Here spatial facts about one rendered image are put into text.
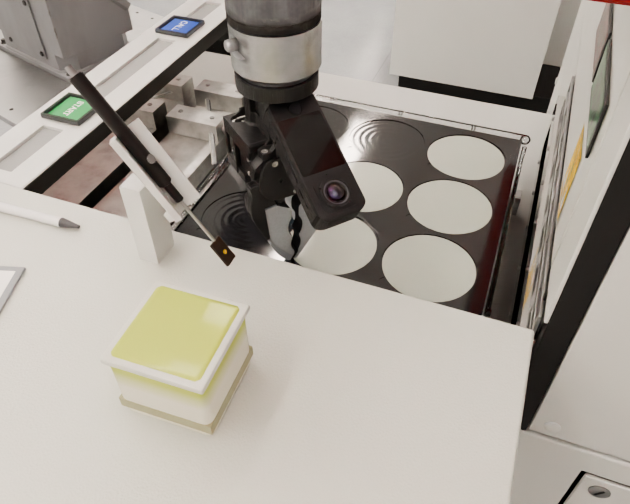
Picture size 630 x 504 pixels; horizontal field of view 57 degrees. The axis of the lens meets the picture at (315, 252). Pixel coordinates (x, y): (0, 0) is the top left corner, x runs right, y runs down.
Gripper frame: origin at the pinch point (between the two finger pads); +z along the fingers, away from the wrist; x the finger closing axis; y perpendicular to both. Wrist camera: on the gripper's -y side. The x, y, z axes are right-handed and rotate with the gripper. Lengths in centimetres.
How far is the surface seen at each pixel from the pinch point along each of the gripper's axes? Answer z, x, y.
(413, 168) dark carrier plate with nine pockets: 1.3, -21.1, 7.5
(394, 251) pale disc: 1.3, -10.3, -3.9
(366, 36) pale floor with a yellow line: 91, -150, 210
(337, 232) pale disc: 1.3, -6.4, 1.8
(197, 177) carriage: 4.7, 2.5, 23.6
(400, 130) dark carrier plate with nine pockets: 1.4, -24.8, 15.6
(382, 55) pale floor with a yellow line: 91, -145, 187
